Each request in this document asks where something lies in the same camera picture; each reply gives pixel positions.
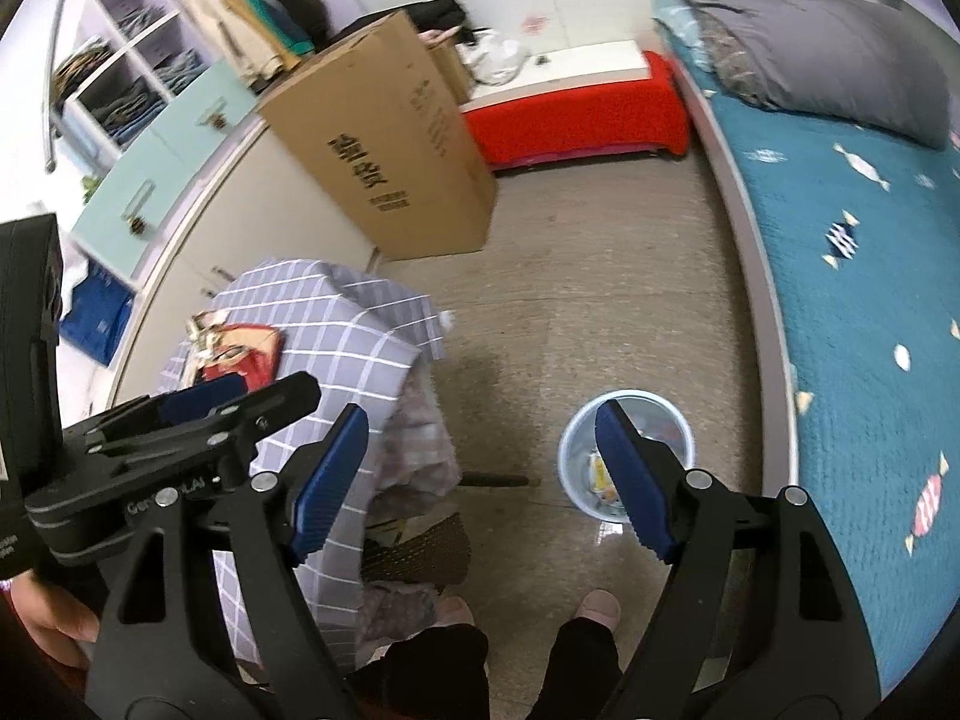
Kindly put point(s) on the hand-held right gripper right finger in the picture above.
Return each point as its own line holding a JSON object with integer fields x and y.
{"x": 630, "y": 480}

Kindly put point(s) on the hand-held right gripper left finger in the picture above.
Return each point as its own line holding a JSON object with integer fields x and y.
{"x": 330, "y": 480}

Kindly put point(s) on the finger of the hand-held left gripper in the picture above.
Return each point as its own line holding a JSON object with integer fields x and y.
{"x": 202, "y": 397}
{"x": 277, "y": 401}

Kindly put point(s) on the pale blue trash bin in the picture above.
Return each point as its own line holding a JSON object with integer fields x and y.
{"x": 581, "y": 457}

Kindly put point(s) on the person's left hand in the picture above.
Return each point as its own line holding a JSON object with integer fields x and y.
{"x": 56, "y": 619}

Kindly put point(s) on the yellow wrapper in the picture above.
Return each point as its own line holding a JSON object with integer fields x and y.
{"x": 600, "y": 474}

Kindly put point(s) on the red paper bag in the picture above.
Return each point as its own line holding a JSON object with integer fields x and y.
{"x": 247, "y": 360}

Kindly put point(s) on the blue bag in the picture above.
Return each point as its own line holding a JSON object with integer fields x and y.
{"x": 97, "y": 307}

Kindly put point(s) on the grey checkered tablecloth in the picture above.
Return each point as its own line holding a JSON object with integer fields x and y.
{"x": 337, "y": 330}

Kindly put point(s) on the pink plaid cloth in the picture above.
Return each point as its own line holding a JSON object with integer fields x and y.
{"x": 427, "y": 450}

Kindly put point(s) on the dark woven stool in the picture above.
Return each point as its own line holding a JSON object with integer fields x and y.
{"x": 420, "y": 555}

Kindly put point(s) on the pink slipper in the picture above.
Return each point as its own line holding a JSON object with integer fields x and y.
{"x": 602, "y": 607}
{"x": 457, "y": 610}

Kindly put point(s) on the black stick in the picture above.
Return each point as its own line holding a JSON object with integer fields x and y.
{"x": 499, "y": 478}

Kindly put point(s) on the pinecone ornament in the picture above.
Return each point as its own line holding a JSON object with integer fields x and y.
{"x": 137, "y": 225}
{"x": 217, "y": 120}

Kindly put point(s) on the beige cabinet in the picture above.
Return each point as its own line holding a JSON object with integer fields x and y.
{"x": 247, "y": 225}

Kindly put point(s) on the small green plant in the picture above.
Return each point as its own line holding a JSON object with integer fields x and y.
{"x": 91, "y": 189}

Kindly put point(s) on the person's right leg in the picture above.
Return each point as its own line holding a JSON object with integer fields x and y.
{"x": 577, "y": 667}

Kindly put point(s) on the person's leg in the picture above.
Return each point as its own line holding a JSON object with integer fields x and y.
{"x": 577, "y": 667}
{"x": 427, "y": 671}

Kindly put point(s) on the person's left leg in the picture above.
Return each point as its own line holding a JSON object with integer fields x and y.
{"x": 427, "y": 671}

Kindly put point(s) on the mint green drawer unit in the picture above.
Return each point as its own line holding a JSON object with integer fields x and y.
{"x": 172, "y": 157}

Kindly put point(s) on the large cardboard box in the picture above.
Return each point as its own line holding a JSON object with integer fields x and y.
{"x": 375, "y": 165}

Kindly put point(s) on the folded grey clothes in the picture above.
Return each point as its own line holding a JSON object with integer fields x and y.
{"x": 127, "y": 111}
{"x": 180, "y": 69}
{"x": 140, "y": 19}

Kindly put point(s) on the grey metal pole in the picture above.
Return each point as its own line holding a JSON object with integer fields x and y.
{"x": 54, "y": 90}

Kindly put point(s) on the bed with teal cover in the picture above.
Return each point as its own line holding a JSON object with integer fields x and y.
{"x": 847, "y": 315}

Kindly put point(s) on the red skirted white bench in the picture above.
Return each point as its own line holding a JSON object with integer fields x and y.
{"x": 570, "y": 127}

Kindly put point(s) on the beige hanging garment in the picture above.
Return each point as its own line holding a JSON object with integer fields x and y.
{"x": 217, "y": 22}

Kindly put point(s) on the teal hanging garment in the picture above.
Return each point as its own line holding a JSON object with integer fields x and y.
{"x": 274, "y": 15}

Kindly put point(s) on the clear plastic bag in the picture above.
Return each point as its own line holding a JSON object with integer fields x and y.
{"x": 495, "y": 56}

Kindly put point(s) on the black garment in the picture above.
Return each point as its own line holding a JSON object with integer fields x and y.
{"x": 435, "y": 15}

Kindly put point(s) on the grey pillow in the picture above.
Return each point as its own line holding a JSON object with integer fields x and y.
{"x": 810, "y": 45}

